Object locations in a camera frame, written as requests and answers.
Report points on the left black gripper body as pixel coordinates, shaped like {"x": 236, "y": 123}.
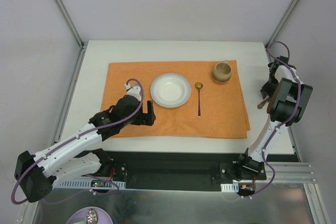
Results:
{"x": 145, "y": 116}

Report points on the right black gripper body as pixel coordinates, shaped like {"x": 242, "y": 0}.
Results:
{"x": 266, "y": 91}

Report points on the iridescent purple knife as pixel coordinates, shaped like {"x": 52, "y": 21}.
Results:
{"x": 262, "y": 104}

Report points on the white ceramic plate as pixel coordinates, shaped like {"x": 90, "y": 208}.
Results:
{"x": 170, "y": 90}

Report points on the orange cloth placemat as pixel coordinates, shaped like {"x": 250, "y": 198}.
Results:
{"x": 223, "y": 111}

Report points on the beige ceramic mug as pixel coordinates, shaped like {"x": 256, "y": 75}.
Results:
{"x": 222, "y": 72}

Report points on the gold purple spoon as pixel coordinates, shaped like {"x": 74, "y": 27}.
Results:
{"x": 199, "y": 86}

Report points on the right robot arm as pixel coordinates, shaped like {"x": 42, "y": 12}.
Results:
{"x": 288, "y": 99}

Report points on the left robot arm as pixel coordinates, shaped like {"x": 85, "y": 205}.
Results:
{"x": 38, "y": 174}

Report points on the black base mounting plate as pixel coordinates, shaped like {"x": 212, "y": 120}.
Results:
{"x": 178, "y": 171}

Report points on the lilac plate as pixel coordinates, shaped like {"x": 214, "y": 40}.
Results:
{"x": 79, "y": 216}

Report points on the silver cutlery on lilac plate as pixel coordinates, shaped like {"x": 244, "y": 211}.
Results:
{"x": 91, "y": 216}

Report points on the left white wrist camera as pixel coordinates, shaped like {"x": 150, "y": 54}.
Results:
{"x": 134, "y": 91}

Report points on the aluminium front rail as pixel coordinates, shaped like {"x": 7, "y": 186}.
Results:
{"x": 288, "y": 169}

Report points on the left white cable duct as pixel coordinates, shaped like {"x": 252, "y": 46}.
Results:
{"x": 86, "y": 183}

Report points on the white cable duct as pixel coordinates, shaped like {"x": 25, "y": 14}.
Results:
{"x": 86, "y": 183}
{"x": 230, "y": 188}

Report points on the left aluminium frame post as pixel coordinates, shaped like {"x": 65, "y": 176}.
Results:
{"x": 70, "y": 24}

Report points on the aluminium frame post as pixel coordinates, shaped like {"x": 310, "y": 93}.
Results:
{"x": 283, "y": 21}
{"x": 70, "y": 24}

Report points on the right white cable duct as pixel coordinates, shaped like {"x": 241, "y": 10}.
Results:
{"x": 230, "y": 188}

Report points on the right aluminium frame post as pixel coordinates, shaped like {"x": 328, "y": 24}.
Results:
{"x": 283, "y": 21}

